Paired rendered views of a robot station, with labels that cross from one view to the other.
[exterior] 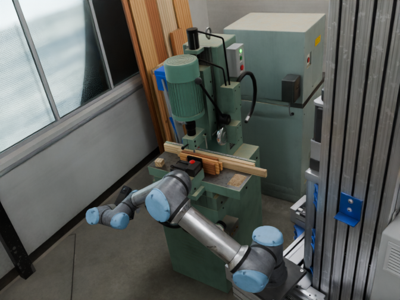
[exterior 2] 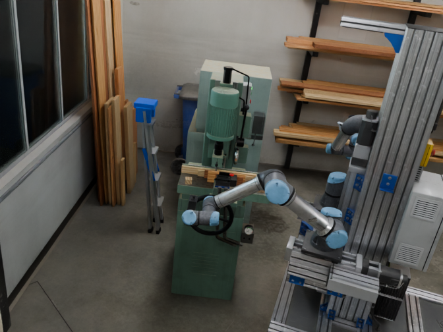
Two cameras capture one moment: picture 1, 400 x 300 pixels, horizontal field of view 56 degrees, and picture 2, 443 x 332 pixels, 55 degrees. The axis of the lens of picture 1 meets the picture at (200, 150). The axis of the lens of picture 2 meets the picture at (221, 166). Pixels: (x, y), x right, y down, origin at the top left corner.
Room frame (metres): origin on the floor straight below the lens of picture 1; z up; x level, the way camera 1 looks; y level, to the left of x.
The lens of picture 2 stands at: (-0.26, 1.50, 2.21)
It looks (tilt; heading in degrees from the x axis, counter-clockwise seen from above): 25 degrees down; 324
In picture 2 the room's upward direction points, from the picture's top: 7 degrees clockwise
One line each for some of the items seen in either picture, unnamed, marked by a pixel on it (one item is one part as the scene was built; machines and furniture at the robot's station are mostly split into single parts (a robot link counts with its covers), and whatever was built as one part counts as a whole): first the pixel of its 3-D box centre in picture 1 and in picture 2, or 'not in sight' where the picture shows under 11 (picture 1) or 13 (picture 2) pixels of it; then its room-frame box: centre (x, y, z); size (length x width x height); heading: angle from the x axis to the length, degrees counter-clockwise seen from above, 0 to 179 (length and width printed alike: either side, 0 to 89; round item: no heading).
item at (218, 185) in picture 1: (196, 176); (223, 190); (1.72, 0.04, 0.87); 0.61 x 0.30 x 0.06; 54
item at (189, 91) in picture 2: not in sight; (201, 130); (3.57, -0.90, 0.48); 0.64 x 0.54 x 0.97; 57
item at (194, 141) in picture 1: (194, 139); (217, 159); (1.86, 0.02, 1.03); 0.14 x 0.07 x 0.09; 144
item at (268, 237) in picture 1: (267, 245); (329, 220); (1.04, -0.21, 0.98); 0.13 x 0.12 x 0.14; 146
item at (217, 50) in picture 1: (215, 98); (221, 126); (2.09, -0.13, 1.16); 0.22 x 0.22 x 0.72; 54
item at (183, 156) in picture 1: (199, 163); (226, 178); (1.75, 0.01, 0.94); 0.25 x 0.01 x 0.08; 54
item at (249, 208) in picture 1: (214, 216); (208, 234); (1.95, -0.04, 0.36); 0.58 x 0.45 x 0.71; 144
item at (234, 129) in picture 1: (232, 131); (240, 153); (1.91, -0.20, 1.02); 0.09 x 0.07 x 0.12; 54
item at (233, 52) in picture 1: (236, 60); (246, 95); (2.03, -0.27, 1.40); 0.10 x 0.06 x 0.16; 144
